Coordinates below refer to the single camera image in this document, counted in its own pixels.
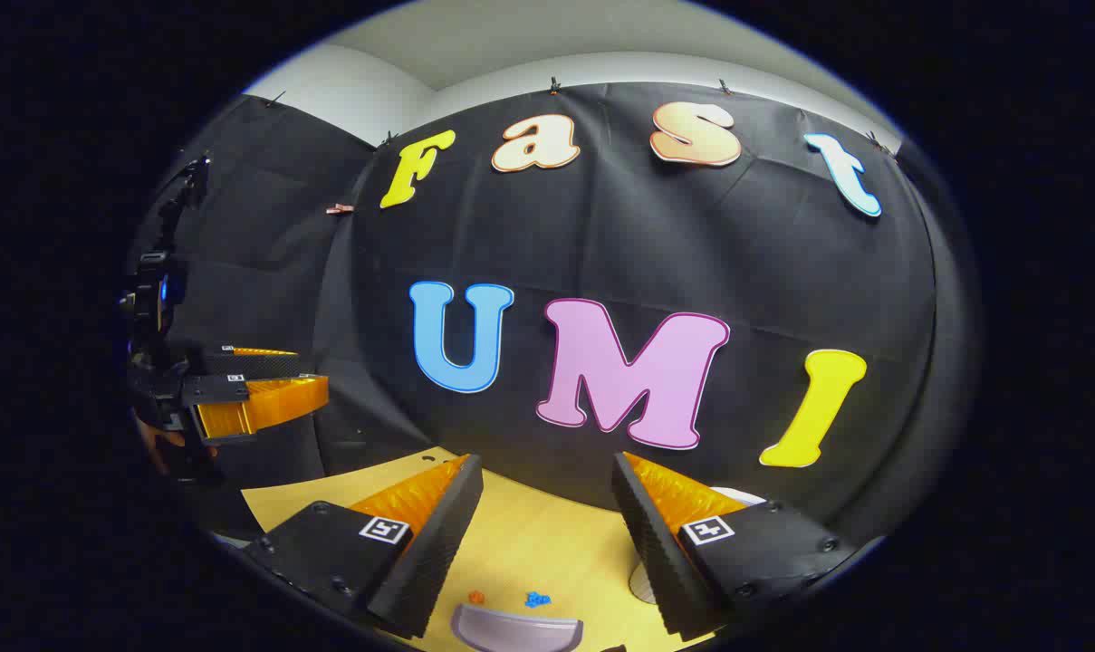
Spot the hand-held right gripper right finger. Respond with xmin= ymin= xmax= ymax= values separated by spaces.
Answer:
xmin=610 ymin=451 xmax=861 ymax=644

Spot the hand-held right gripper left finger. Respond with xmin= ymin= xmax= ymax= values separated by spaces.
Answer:
xmin=239 ymin=453 xmax=485 ymax=640

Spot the white ribbed garbage bin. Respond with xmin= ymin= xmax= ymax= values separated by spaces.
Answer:
xmin=629 ymin=486 xmax=768 ymax=606

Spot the grey plastic dustpan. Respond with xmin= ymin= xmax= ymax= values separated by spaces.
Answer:
xmin=449 ymin=602 xmax=585 ymax=652

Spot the wooden desktop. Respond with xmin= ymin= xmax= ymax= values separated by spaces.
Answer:
xmin=239 ymin=446 xmax=767 ymax=652

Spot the black backdrop cloth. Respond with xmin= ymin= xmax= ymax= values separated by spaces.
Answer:
xmin=130 ymin=80 xmax=969 ymax=544

